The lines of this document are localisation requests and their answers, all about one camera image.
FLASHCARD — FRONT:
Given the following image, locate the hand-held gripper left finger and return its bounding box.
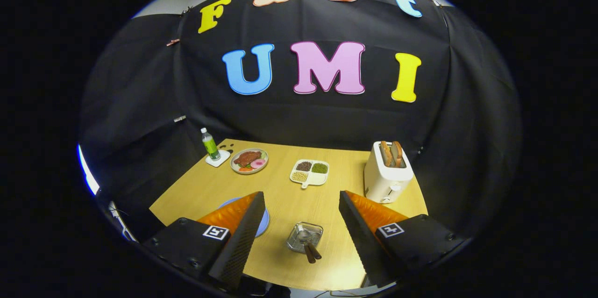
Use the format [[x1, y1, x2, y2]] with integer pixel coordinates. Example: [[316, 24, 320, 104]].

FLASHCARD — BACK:
[[142, 191, 267, 291]]

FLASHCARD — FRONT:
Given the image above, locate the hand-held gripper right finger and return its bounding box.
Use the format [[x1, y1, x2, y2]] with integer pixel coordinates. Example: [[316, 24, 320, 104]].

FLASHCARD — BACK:
[[339, 190, 468, 289]]

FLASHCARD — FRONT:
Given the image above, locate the wooden handle metal spoon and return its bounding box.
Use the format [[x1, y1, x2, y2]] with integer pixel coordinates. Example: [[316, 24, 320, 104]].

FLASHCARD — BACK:
[[298, 229, 317, 264]]

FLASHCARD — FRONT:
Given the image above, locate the blue round plate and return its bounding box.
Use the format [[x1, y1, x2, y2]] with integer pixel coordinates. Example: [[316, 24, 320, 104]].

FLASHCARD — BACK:
[[219, 197, 271, 238]]

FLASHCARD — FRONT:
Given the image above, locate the white toaster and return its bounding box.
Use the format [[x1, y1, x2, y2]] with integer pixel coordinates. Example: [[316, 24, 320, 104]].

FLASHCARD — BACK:
[[363, 142, 414, 204]]

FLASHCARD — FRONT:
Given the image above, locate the white divided dish of beans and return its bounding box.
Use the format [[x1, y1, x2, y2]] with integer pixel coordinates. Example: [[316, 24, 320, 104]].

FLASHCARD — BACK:
[[290, 159, 330, 189]]

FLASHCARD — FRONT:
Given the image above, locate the plate of steak and vegetables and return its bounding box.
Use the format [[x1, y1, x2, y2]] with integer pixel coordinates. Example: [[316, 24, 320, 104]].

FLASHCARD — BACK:
[[230, 148, 269, 175]]

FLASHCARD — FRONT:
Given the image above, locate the white square coaster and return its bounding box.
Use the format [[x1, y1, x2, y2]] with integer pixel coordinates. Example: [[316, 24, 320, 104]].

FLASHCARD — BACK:
[[206, 149, 231, 168]]

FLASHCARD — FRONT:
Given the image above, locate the green label plastic bottle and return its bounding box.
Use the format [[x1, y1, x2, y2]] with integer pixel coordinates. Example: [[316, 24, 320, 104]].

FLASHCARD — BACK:
[[201, 128, 221, 162]]

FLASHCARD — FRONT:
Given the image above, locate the metal wire basket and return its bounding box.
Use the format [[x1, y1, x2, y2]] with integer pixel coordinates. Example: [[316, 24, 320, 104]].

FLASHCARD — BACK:
[[286, 222, 324, 254]]

